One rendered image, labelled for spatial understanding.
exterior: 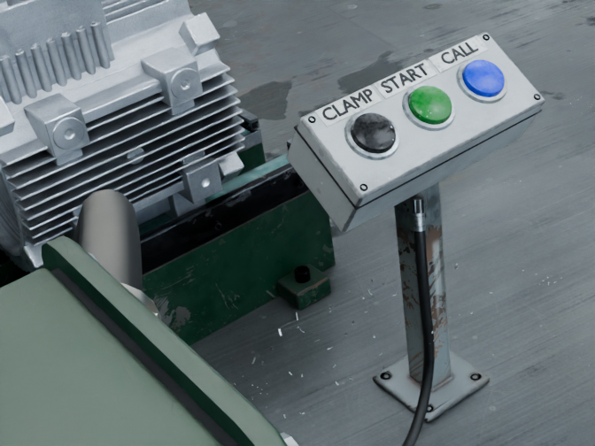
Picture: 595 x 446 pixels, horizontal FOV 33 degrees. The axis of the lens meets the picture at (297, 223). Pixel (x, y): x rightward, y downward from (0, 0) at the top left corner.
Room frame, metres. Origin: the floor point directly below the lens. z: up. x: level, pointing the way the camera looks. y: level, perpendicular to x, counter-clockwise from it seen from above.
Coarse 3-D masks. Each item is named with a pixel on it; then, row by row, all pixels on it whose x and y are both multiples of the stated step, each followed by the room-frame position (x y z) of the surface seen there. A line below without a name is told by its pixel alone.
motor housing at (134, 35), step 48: (144, 0) 0.79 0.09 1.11; (144, 48) 0.76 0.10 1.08; (96, 96) 0.71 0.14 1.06; (144, 96) 0.71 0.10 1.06; (0, 144) 0.67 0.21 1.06; (96, 144) 0.69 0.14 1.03; (144, 144) 0.70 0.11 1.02; (192, 144) 0.72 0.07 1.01; (240, 144) 0.75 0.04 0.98; (0, 192) 0.78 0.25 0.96; (48, 192) 0.66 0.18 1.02; (144, 192) 0.70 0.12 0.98; (0, 240) 0.73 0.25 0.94; (48, 240) 0.66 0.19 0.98
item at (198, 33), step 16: (192, 32) 0.76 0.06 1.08; (208, 32) 0.76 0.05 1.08; (192, 48) 0.76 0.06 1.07; (208, 48) 0.76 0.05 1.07; (0, 96) 0.68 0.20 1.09; (0, 112) 0.67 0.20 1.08; (0, 128) 0.66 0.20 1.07; (224, 160) 0.76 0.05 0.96; (240, 160) 0.76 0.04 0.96; (224, 176) 0.75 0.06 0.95; (32, 256) 0.66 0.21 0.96; (32, 272) 0.67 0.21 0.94
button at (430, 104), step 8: (416, 88) 0.61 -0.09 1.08; (424, 88) 0.61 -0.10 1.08; (432, 88) 0.61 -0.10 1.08; (416, 96) 0.61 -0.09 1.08; (424, 96) 0.61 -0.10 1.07; (432, 96) 0.61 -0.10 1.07; (440, 96) 0.61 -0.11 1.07; (448, 96) 0.61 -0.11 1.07; (408, 104) 0.61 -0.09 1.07; (416, 104) 0.60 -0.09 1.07; (424, 104) 0.60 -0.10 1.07; (432, 104) 0.60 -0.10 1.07; (440, 104) 0.60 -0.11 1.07; (448, 104) 0.61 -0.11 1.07; (416, 112) 0.60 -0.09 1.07; (424, 112) 0.60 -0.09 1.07; (432, 112) 0.60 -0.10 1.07; (440, 112) 0.60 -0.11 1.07; (448, 112) 0.60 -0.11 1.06; (424, 120) 0.59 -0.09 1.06; (432, 120) 0.59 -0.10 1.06; (440, 120) 0.59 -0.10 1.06
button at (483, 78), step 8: (472, 64) 0.64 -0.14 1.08; (480, 64) 0.64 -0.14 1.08; (488, 64) 0.64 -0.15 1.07; (464, 72) 0.63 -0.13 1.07; (472, 72) 0.63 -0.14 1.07; (480, 72) 0.63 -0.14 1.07; (488, 72) 0.63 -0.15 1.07; (496, 72) 0.63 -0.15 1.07; (464, 80) 0.63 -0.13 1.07; (472, 80) 0.63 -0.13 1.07; (480, 80) 0.63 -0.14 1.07; (488, 80) 0.63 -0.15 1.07; (496, 80) 0.63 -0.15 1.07; (504, 80) 0.63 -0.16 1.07; (472, 88) 0.62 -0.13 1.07; (480, 88) 0.62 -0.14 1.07; (488, 88) 0.62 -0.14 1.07; (496, 88) 0.62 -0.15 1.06; (488, 96) 0.62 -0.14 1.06
